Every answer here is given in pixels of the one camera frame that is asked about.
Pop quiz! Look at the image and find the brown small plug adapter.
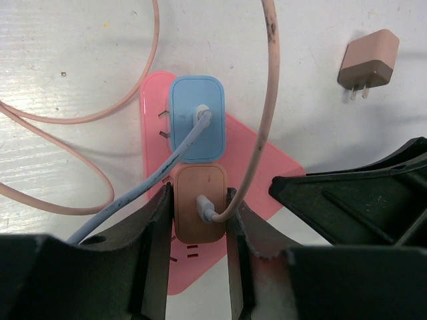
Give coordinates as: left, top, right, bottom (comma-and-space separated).
337, 29, 400, 101

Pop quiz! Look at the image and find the light blue thin cable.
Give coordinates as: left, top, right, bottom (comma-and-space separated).
66, 109, 213, 246

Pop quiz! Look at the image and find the light blue USB charger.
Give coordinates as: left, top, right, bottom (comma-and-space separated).
167, 75, 226, 163

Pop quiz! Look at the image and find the pink triangular power strip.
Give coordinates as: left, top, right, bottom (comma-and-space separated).
139, 71, 305, 295

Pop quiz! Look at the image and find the pink USB charger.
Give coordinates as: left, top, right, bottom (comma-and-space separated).
173, 163, 228, 245

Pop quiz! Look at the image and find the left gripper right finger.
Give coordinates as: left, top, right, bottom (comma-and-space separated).
226, 191, 426, 319

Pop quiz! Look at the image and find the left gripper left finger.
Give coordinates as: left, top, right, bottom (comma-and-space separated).
1, 184, 173, 319

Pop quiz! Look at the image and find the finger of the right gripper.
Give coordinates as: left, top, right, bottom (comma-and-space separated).
269, 137, 426, 247

